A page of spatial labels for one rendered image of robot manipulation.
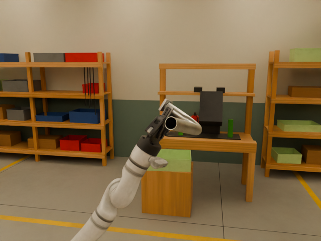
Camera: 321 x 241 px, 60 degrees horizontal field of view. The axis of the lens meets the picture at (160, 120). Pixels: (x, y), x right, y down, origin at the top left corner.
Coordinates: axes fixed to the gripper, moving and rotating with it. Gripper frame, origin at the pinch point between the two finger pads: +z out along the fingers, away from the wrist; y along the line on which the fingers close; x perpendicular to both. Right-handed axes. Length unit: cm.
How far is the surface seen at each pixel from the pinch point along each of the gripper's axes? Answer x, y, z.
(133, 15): -316, 380, 76
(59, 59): -369, 321, -68
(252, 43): -103, 445, 142
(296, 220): 103, 330, -61
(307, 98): 29, 433, 99
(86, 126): -268, 358, -152
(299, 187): 97, 435, -32
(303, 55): -14, 416, 153
